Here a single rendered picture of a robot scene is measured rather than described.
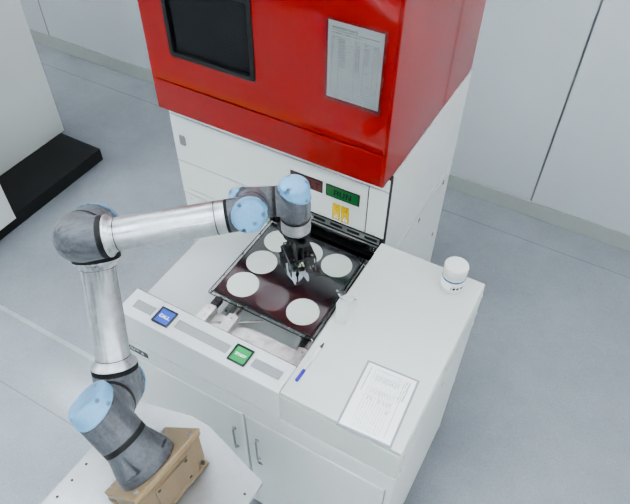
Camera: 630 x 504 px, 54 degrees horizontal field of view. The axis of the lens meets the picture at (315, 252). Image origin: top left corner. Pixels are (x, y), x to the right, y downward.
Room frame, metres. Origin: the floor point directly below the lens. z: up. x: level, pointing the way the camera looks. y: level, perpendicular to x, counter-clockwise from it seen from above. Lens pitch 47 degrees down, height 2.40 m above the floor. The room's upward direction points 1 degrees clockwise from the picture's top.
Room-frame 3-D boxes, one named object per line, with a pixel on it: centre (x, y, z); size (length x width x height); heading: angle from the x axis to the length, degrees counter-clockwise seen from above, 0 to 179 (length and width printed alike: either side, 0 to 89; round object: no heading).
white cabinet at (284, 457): (1.16, 0.06, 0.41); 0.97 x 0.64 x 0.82; 61
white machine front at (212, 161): (1.58, 0.14, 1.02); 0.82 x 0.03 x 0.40; 61
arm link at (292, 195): (1.11, 0.05, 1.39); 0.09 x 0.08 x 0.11; 94
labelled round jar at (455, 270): (1.20, -0.41, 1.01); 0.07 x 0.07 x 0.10
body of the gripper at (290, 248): (1.10, 0.04, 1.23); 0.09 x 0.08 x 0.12; 20
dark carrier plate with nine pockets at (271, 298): (1.29, 0.08, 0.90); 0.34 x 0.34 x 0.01; 61
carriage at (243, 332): (1.05, 0.19, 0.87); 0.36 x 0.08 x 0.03; 61
